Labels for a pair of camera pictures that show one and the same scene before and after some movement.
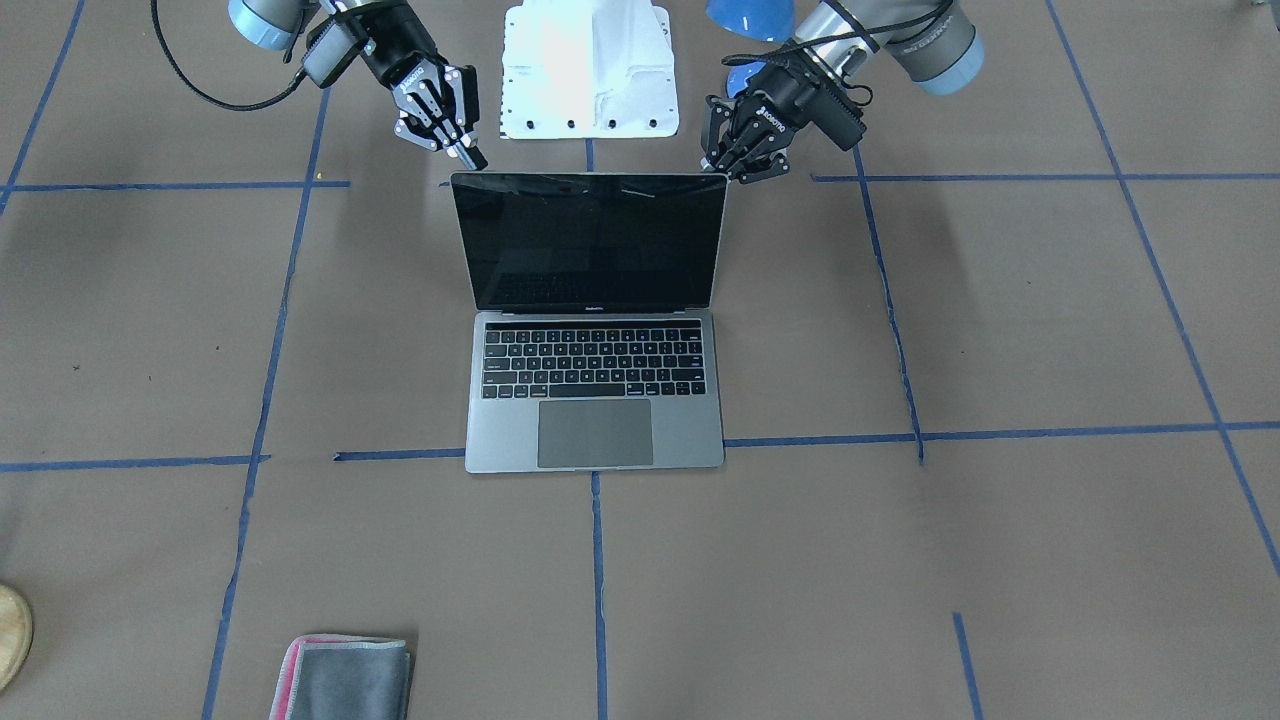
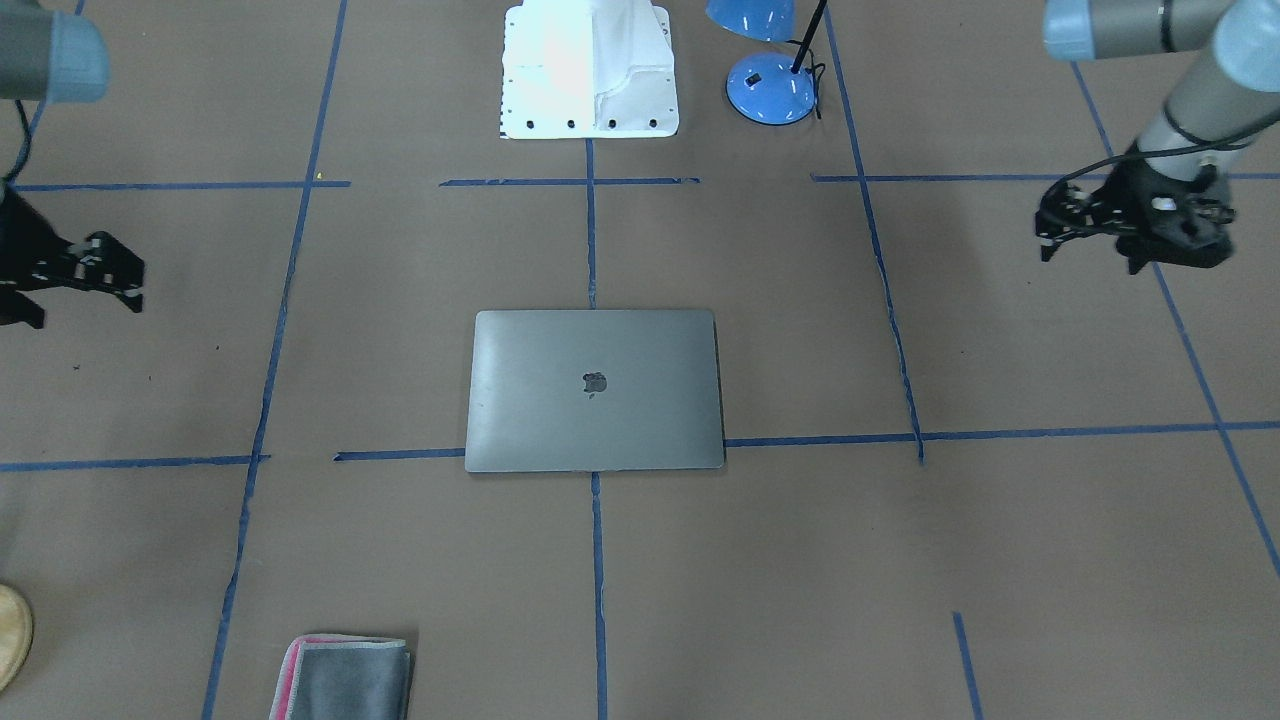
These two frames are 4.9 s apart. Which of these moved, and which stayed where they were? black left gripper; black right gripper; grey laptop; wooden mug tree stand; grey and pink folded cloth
Moved: black right gripper; black left gripper; grey laptop
Stayed: wooden mug tree stand; grey and pink folded cloth
